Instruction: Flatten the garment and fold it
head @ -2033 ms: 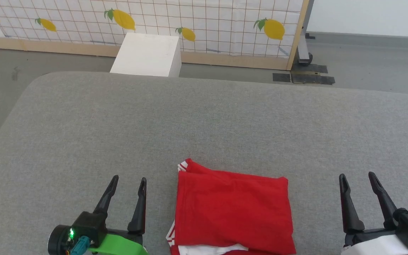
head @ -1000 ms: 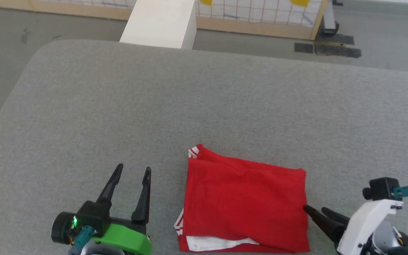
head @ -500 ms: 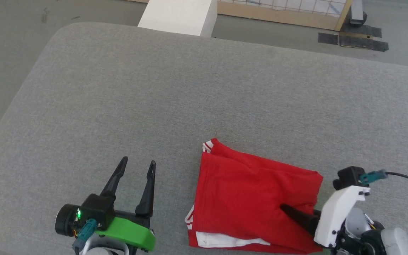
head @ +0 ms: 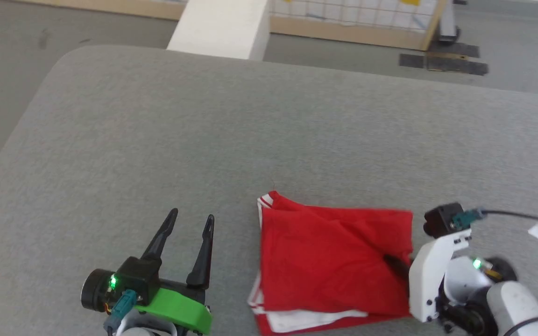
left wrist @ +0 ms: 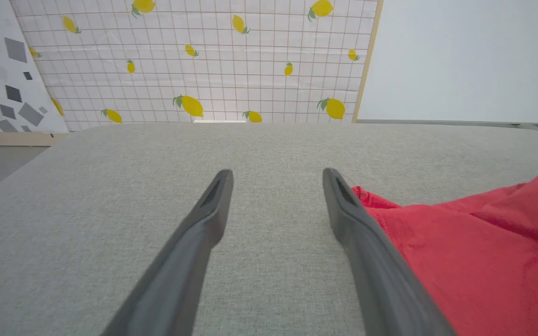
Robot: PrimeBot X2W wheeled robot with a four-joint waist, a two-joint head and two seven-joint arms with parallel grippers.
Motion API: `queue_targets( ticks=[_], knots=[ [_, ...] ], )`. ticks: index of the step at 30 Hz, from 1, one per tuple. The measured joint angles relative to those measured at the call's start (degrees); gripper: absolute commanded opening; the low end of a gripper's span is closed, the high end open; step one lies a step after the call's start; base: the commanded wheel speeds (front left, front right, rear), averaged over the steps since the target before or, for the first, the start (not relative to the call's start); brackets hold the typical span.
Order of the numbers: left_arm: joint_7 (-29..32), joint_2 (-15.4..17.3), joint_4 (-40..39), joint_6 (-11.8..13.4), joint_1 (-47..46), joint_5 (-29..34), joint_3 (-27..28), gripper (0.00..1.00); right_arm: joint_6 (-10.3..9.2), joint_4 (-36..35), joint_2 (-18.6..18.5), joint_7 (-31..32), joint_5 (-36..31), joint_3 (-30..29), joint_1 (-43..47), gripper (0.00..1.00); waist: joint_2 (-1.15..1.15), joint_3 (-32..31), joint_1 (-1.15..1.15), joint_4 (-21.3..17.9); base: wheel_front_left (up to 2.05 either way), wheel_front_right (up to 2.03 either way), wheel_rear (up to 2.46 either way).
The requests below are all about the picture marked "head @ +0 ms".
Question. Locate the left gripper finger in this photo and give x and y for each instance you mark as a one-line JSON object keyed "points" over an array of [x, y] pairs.
{"points": [[202, 261], [161, 238]]}

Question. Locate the light wooden board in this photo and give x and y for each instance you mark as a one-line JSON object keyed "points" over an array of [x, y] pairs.
{"points": [[110, 7]]}

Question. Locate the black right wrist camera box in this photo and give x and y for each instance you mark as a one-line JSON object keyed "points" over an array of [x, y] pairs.
{"points": [[442, 219]]}

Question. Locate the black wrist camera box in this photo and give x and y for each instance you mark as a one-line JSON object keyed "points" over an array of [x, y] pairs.
{"points": [[138, 277], [442, 219]]}

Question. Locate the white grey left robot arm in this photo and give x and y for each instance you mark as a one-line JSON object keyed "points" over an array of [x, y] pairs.
{"points": [[143, 329]]}

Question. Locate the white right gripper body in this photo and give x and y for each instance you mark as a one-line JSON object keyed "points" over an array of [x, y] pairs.
{"points": [[430, 280]]}

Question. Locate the red garment with white trim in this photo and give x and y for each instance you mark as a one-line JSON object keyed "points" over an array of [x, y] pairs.
{"points": [[329, 261]]}

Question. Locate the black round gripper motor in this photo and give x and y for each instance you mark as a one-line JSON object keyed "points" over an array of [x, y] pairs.
{"points": [[95, 289], [500, 269]]}

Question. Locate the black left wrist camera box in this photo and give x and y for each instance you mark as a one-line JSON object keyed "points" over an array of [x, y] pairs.
{"points": [[138, 277]]}

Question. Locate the white rectangular block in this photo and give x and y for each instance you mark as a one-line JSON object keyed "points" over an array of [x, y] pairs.
{"points": [[222, 28]]}

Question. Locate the black round left gripper motor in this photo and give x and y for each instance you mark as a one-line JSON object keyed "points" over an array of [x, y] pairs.
{"points": [[95, 289]]}

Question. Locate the black round right gripper motor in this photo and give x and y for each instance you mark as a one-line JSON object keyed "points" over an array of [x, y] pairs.
{"points": [[500, 269]]}

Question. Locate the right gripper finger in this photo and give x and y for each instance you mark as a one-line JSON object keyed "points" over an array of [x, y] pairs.
{"points": [[397, 266]]}

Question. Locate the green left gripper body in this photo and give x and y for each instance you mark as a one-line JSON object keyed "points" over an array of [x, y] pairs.
{"points": [[180, 308]]}

